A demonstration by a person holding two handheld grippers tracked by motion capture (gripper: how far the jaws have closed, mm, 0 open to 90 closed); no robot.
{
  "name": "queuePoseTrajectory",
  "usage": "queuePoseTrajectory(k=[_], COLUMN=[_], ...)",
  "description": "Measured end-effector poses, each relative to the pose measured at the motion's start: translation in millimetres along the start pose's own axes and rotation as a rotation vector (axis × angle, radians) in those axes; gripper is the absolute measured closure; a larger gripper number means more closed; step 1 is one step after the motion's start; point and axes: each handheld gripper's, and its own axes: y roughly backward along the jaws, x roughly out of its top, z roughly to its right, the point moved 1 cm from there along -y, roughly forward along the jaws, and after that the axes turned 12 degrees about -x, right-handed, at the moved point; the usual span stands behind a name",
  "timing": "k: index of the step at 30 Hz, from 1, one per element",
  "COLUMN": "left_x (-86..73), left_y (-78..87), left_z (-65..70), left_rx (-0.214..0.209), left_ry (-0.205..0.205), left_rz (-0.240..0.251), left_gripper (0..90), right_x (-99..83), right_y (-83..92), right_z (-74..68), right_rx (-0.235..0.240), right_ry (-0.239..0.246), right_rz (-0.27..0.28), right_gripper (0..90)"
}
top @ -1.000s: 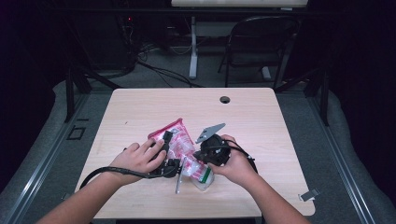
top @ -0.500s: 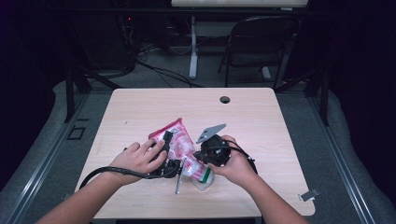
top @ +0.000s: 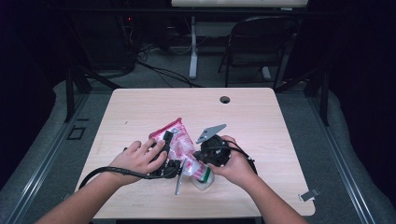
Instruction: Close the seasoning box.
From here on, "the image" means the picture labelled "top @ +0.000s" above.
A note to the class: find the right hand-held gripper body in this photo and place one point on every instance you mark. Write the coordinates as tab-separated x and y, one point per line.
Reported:
216	151

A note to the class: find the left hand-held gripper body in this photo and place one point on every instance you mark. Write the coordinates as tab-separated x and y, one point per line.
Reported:
171	169

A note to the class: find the pink and white plastic bag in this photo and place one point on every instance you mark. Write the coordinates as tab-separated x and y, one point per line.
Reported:
182	143

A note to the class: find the clear jar with black lid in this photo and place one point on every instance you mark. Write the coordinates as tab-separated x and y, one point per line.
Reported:
202	185

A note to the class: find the person's right hand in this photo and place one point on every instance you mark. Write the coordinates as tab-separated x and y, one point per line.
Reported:
238	171

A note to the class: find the person's left hand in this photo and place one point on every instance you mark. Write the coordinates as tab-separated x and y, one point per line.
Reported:
138	161

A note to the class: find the white table leg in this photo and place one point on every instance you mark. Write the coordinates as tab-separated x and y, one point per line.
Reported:
193	59

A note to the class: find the grey tape strip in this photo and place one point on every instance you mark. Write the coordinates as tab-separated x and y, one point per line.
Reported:
308	195
66	196

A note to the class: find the black metal stand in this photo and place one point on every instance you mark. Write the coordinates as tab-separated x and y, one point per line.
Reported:
324	102
70	99

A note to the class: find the dark equipment cabinet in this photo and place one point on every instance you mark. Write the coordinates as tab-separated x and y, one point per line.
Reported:
106	40

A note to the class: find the black folding chair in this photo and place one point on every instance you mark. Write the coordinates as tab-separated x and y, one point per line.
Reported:
258	34

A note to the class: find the grey floor rail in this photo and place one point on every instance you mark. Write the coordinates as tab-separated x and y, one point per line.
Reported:
46	161
342	161

